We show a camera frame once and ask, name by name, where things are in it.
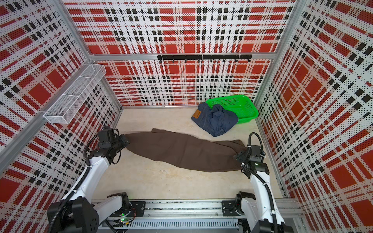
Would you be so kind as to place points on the black hook rail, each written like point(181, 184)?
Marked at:
point(205, 57)

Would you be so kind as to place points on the white wire mesh shelf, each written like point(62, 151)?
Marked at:
point(67, 105)

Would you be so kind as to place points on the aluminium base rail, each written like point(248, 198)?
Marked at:
point(193, 214)

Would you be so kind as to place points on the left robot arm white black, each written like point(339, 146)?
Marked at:
point(84, 186)

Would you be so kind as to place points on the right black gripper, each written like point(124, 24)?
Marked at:
point(241, 156)

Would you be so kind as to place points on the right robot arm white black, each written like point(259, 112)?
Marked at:
point(259, 192)

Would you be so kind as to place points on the brown trousers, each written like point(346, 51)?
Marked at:
point(186, 151)

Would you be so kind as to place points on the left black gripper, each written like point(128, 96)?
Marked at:
point(125, 141)

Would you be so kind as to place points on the green plastic basket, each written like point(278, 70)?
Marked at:
point(241, 105)

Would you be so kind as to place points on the blue denim jeans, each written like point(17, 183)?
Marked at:
point(216, 120)

